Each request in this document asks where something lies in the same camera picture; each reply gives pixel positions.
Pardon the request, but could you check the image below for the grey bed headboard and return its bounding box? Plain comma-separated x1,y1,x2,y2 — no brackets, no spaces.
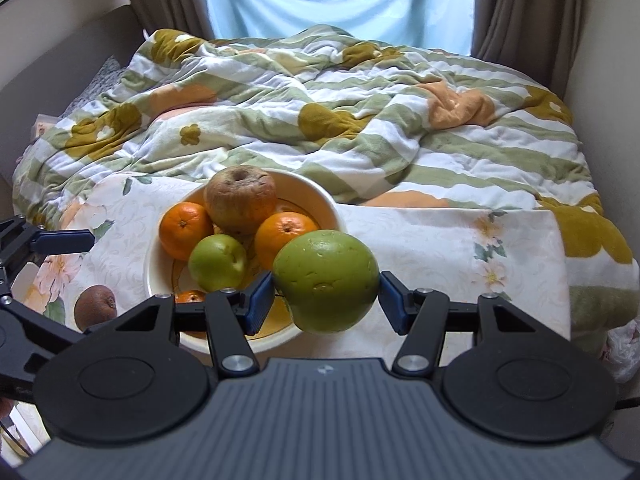
1,6,143,181

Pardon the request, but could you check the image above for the orange in bowl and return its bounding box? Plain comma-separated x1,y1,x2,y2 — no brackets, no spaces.
254,211,319,271

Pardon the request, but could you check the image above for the striped floral quilt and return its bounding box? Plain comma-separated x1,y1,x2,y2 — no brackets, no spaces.
13,25,639,344

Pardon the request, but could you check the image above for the large orange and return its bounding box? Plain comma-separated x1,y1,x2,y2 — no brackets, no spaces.
158,202,214,261

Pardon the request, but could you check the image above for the small green apple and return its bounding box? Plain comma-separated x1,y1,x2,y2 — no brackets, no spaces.
188,234,247,292

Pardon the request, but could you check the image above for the right brown curtain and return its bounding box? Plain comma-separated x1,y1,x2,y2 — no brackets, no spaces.
471,0,582,96

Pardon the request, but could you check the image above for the white plastic bag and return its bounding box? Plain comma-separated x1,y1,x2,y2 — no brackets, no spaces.
601,318,640,384

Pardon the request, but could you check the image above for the brown kiwi with sticker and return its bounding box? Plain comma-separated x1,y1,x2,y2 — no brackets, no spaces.
74,285,117,332

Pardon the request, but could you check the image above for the cream ceramic fruit bowl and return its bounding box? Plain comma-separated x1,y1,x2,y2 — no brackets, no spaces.
143,169,346,353

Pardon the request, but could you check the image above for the grey patterned pillow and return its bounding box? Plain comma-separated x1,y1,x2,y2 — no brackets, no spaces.
62,56,125,118

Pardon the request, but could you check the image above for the wrinkled yellow apple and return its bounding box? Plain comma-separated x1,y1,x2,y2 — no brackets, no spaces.
204,165,278,234

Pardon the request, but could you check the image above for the mandarin orange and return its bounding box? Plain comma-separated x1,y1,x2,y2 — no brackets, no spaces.
176,289,206,339

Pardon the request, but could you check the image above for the large green apple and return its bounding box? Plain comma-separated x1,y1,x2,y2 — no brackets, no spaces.
272,230,380,334

